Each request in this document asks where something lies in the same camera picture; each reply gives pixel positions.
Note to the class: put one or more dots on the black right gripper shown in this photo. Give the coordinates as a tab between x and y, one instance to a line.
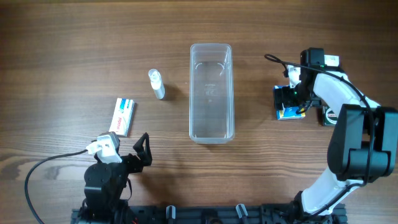
283	99

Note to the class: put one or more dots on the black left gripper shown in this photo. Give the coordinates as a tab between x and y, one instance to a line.
134	160

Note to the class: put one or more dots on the blue VapoDrops box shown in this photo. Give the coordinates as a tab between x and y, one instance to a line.
290	113

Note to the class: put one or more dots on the white medicine box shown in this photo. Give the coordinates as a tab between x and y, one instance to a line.
332	60

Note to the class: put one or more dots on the white Panadol box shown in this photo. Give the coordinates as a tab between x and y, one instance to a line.
122	116

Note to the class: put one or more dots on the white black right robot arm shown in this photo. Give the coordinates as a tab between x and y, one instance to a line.
363	145

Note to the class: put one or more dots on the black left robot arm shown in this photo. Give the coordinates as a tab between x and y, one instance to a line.
106	179

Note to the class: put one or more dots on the clear plastic container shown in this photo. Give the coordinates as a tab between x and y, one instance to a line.
211	98

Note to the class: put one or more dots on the white spray bottle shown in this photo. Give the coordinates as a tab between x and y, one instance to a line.
156	83

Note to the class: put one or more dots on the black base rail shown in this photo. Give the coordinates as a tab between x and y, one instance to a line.
264	214

